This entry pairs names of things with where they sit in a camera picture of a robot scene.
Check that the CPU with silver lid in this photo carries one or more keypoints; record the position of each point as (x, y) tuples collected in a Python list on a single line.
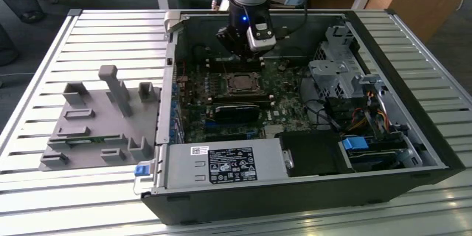
[(244, 81)]

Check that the grey labelled metal box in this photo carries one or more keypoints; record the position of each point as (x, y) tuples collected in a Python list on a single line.
[(224, 58)]

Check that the silver metal drive cage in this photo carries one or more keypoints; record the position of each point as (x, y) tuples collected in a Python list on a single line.
[(328, 73)]

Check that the green motherboard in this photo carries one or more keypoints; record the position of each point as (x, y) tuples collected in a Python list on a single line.
[(286, 103)]

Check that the black graphics card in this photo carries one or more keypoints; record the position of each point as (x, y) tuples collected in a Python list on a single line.
[(236, 114)]

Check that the silver chipset heat sink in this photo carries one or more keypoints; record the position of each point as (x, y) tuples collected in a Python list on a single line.
[(274, 131)]

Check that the grey parts rack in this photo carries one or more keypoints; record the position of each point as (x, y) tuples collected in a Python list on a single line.
[(110, 125)]

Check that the silver power supply unit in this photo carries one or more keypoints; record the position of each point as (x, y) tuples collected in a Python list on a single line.
[(184, 164)]

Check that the blue disk carrier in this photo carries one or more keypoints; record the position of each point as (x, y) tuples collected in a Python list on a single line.
[(354, 143)]

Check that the green RAM stick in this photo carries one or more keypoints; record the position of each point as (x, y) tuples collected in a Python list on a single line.
[(106, 138)]

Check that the blue case latch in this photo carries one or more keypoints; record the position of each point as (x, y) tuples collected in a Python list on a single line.
[(141, 171)]

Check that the black open PC case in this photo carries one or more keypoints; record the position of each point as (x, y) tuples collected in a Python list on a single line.
[(257, 205)]

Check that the silver disk bay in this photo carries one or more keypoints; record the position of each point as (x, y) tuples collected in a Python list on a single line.
[(412, 158)]

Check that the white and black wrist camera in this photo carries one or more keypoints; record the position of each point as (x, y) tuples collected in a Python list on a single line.
[(261, 39)]

